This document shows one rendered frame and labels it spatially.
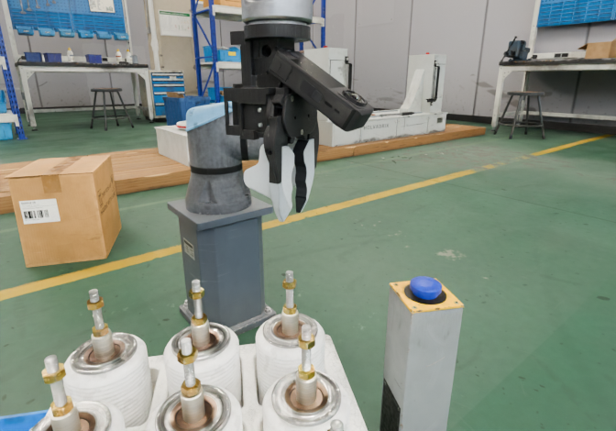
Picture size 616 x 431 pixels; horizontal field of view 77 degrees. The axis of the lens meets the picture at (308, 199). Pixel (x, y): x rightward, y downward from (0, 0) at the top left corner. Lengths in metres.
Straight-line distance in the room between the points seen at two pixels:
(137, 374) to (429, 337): 0.37
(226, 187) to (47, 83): 7.83
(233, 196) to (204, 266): 0.17
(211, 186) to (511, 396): 0.73
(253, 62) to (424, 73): 3.62
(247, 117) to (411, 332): 0.32
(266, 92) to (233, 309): 0.63
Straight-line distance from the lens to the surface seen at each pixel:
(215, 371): 0.53
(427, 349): 0.54
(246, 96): 0.43
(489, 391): 0.91
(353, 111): 0.38
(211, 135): 0.84
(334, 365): 0.62
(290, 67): 0.41
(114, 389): 0.56
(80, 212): 1.44
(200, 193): 0.86
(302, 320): 0.57
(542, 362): 1.03
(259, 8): 0.42
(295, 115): 0.43
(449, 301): 0.53
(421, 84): 4.01
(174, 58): 6.74
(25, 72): 5.55
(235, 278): 0.92
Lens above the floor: 0.58
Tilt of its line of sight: 17 degrees down
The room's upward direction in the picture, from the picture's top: straight up
